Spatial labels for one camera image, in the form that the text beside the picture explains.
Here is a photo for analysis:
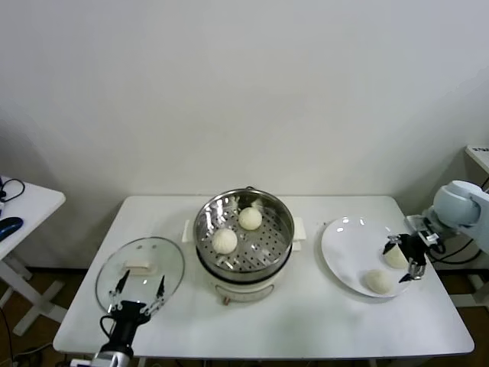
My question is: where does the round glass pot lid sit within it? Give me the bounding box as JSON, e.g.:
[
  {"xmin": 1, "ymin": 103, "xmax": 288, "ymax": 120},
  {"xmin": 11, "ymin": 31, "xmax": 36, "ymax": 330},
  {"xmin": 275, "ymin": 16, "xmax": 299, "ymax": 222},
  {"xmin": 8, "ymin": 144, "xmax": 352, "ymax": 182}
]
[{"xmin": 95, "ymin": 236, "xmax": 186, "ymax": 317}]

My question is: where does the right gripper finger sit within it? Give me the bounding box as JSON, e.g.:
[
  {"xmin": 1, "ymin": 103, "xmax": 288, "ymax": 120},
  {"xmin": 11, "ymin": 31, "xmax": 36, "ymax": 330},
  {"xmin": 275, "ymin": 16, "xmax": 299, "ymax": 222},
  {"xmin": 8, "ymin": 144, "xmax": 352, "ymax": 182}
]
[
  {"xmin": 398, "ymin": 261, "xmax": 426, "ymax": 284},
  {"xmin": 381, "ymin": 235, "xmax": 403, "ymax": 255}
]

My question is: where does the blue computer mouse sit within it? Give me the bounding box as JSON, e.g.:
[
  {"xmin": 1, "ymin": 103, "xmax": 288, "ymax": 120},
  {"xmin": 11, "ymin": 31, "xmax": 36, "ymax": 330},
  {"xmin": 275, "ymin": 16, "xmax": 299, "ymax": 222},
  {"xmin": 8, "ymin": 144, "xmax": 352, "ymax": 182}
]
[{"xmin": 0, "ymin": 216, "xmax": 24, "ymax": 241}]

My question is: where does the white steamed baozi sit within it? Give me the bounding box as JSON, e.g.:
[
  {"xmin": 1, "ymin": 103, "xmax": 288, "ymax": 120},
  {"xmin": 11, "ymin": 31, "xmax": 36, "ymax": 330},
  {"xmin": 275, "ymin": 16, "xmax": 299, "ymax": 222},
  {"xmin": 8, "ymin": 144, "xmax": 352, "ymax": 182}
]
[
  {"xmin": 212, "ymin": 228, "xmax": 238, "ymax": 255},
  {"xmin": 238, "ymin": 207, "xmax": 263, "ymax": 232},
  {"xmin": 384, "ymin": 244, "xmax": 409, "ymax": 271},
  {"xmin": 363, "ymin": 269, "xmax": 393, "ymax": 295}
]

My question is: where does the white round plate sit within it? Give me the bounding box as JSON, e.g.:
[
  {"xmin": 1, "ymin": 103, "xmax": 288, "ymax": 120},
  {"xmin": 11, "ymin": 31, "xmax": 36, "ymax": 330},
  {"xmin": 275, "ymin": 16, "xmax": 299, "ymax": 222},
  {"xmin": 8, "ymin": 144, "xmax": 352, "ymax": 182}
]
[{"xmin": 320, "ymin": 216, "xmax": 416, "ymax": 300}]

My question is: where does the thin black looped cable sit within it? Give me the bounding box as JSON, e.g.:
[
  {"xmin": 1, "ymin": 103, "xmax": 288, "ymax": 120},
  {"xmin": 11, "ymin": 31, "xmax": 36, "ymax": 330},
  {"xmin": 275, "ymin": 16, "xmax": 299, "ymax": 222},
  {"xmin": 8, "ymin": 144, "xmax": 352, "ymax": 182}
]
[{"xmin": 0, "ymin": 177, "xmax": 26, "ymax": 203}]

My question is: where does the cream electric cooker base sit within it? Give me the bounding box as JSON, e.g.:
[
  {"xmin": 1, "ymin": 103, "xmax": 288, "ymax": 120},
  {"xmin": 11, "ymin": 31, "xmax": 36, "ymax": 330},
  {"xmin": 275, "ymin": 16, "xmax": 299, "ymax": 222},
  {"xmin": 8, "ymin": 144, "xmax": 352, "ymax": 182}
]
[{"xmin": 196, "ymin": 240, "xmax": 303, "ymax": 307}]

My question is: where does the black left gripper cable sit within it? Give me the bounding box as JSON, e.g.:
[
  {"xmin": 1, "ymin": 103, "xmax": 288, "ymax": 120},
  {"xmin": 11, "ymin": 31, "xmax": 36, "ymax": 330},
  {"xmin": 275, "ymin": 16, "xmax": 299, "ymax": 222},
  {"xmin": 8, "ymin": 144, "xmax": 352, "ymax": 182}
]
[{"xmin": 99, "ymin": 315, "xmax": 116, "ymax": 338}]

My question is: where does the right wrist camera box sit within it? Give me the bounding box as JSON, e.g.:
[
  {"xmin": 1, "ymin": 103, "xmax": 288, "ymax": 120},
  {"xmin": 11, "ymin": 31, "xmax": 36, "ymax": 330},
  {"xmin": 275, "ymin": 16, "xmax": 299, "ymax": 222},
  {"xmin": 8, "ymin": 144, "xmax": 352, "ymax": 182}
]
[{"xmin": 405, "ymin": 215, "xmax": 440, "ymax": 245}]

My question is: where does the white side table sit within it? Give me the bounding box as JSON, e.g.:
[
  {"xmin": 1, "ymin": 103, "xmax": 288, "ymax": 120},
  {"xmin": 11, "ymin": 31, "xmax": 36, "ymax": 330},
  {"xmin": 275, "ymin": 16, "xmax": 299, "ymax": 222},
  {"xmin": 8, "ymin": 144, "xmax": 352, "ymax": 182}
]
[{"xmin": 0, "ymin": 176, "xmax": 66, "ymax": 337}]

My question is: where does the stainless steel steamer basket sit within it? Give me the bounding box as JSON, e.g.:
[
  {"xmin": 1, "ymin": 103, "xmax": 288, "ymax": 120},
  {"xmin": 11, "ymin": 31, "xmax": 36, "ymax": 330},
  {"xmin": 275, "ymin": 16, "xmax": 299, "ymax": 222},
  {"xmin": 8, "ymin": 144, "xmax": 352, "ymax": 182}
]
[{"xmin": 183, "ymin": 188, "xmax": 309, "ymax": 282}]

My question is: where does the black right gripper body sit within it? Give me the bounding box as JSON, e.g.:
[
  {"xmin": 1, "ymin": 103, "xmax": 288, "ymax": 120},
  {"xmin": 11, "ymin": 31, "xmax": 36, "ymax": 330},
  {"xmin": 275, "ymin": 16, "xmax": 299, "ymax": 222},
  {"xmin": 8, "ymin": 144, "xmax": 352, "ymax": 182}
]
[{"xmin": 400, "ymin": 233, "xmax": 428, "ymax": 267}]

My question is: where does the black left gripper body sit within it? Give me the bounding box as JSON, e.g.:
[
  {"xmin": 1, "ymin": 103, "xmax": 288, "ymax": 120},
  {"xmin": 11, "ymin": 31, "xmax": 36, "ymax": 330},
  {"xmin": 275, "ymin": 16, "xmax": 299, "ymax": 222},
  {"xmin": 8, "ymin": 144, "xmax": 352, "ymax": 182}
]
[{"xmin": 102, "ymin": 300, "xmax": 149, "ymax": 351}]

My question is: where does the black background cable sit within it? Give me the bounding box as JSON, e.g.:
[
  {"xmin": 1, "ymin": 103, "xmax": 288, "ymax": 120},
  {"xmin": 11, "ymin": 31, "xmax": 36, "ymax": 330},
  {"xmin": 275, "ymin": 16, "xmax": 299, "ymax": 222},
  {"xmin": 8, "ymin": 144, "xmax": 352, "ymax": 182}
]
[{"xmin": 431, "ymin": 229, "xmax": 478, "ymax": 265}]

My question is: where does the white table with label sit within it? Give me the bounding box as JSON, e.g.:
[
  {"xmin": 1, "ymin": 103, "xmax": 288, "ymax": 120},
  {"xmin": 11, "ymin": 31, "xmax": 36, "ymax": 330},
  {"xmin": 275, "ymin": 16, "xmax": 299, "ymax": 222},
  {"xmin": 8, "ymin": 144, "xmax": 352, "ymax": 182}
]
[{"xmin": 465, "ymin": 145, "xmax": 489, "ymax": 184}]

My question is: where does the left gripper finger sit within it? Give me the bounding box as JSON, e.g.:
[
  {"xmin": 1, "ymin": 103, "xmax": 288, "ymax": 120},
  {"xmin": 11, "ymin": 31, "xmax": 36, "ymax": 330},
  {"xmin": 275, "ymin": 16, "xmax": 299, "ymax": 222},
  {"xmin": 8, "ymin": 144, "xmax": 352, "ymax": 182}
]
[
  {"xmin": 147, "ymin": 274, "xmax": 166, "ymax": 315},
  {"xmin": 108, "ymin": 269, "xmax": 131, "ymax": 313}
]

